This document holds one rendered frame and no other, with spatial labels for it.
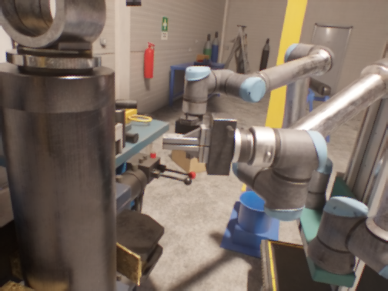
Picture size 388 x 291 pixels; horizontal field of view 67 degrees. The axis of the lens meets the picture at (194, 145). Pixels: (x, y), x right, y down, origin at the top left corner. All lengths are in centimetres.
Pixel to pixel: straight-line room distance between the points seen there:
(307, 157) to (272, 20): 1062
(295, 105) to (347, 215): 65
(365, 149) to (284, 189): 98
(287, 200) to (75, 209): 45
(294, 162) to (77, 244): 49
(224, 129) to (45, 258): 45
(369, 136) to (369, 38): 988
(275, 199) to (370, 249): 58
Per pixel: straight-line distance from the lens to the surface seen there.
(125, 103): 87
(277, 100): 303
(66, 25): 55
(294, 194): 70
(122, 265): 90
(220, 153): 63
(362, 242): 125
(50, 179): 60
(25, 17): 66
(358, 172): 167
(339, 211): 128
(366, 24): 1140
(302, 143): 67
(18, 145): 60
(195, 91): 107
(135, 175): 121
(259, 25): 1125
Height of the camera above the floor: 156
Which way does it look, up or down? 21 degrees down
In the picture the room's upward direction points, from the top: 5 degrees clockwise
